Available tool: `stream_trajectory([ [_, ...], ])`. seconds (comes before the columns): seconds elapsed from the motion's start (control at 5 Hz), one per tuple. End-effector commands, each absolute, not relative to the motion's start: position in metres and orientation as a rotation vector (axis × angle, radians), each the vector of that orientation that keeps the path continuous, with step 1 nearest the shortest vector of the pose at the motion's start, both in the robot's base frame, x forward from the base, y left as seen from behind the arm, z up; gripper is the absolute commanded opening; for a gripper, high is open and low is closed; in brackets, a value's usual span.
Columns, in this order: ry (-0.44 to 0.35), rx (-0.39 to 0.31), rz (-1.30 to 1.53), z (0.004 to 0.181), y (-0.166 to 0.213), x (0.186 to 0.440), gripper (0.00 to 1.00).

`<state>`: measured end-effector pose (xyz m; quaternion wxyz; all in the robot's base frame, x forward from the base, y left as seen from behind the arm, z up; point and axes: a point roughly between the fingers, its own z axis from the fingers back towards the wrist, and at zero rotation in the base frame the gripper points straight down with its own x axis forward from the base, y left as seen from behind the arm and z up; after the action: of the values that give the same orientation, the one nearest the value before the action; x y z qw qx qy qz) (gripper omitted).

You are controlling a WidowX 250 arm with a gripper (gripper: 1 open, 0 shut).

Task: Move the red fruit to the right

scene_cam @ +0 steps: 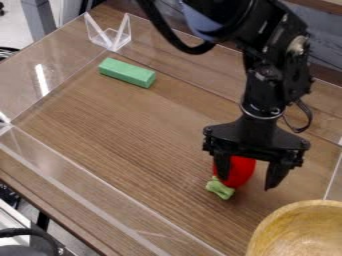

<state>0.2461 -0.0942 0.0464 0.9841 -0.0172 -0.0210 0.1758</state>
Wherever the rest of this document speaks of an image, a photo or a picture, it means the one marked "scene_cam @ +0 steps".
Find red plush fruit green stem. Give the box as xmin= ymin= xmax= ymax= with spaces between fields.
xmin=206 ymin=156 xmax=257 ymax=200

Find green rectangular block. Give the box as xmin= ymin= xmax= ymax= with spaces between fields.
xmin=98 ymin=58 xmax=157 ymax=88

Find wooden bowl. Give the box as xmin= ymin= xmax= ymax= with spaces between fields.
xmin=246 ymin=200 xmax=342 ymax=256

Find clear acrylic corner bracket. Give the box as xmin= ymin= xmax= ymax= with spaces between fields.
xmin=84 ymin=12 xmax=132 ymax=52

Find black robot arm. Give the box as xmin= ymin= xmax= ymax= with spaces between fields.
xmin=136 ymin=0 xmax=313 ymax=190

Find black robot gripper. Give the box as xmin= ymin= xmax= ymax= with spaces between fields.
xmin=202 ymin=109 xmax=312 ymax=192

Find black cable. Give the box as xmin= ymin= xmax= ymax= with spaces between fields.
xmin=0 ymin=227 xmax=62 ymax=256

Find clear acrylic tray walls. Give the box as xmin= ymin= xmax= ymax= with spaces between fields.
xmin=0 ymin=18 xmax=342 ymax=256

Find black metal table bracket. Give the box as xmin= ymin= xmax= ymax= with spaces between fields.
xmin=30 ymin=213 xmax=78 ymax=256

